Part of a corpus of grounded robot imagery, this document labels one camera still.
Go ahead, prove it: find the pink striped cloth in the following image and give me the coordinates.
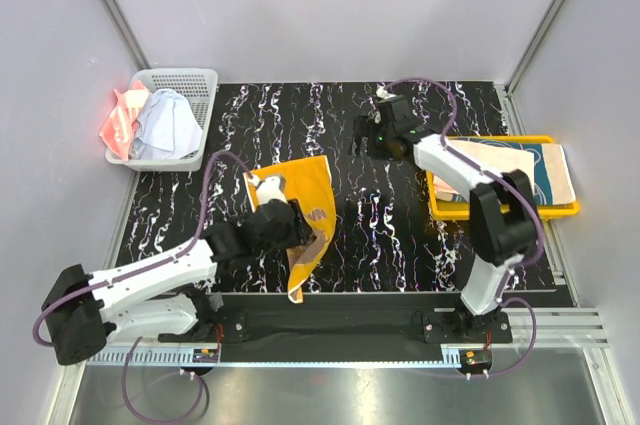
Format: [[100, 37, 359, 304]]
[[99, 80, 151, 161]]

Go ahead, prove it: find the right aluminium frame post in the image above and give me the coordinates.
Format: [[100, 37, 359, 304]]
[[504, 0, 601, 94]]

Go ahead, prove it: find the aluminium frame post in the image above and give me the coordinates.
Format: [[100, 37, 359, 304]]
[[99, 0, 150, 70], [504, 0, 601, 94]]

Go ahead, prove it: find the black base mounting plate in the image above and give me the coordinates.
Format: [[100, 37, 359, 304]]
[[157, 292, 513, 377]]

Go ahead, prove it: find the aluminium front rail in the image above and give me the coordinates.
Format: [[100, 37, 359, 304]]
[[86, 307, 608, 369]]

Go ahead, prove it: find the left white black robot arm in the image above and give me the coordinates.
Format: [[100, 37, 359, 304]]
[[33, 199, 326, 366]]

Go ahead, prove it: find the white plastic basket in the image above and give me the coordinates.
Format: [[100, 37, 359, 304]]
[[104, 68, 218, 172]]

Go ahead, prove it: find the teal beige Doraemon towel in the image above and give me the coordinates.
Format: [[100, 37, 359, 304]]
[[458, 135, 576, 206]]

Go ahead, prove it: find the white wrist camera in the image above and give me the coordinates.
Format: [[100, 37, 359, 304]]
[[255, 174, 287, 205], [376, 87, 395, 100]]

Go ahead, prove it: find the yellow plastic tray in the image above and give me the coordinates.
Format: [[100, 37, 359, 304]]
[[424, 134, 581, 222]]

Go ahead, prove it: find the left aluminium frame post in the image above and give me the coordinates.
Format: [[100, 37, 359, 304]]
[[99, 0, 150, 70]]

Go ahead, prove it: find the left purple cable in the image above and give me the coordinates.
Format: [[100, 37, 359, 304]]
[[31, 151, 251, 421]]

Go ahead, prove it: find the light blue cloth in basket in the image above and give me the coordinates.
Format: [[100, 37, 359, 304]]
[[129, 89, 202, 160]]

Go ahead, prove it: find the peach towel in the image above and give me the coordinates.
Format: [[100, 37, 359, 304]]
[[433, 139, 535, 202]]

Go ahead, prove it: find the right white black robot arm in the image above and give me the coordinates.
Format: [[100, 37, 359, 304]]
[[350, 95, 543, 342]]

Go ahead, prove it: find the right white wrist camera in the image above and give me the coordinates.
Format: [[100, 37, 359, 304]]
[[376, 87, 395, 100]]

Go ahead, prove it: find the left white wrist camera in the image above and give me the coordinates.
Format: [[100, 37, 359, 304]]
[[255, 174, 287, 205]]

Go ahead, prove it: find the yellow cloth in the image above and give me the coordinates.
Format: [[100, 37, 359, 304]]
[[244, 155, 337, 304]]

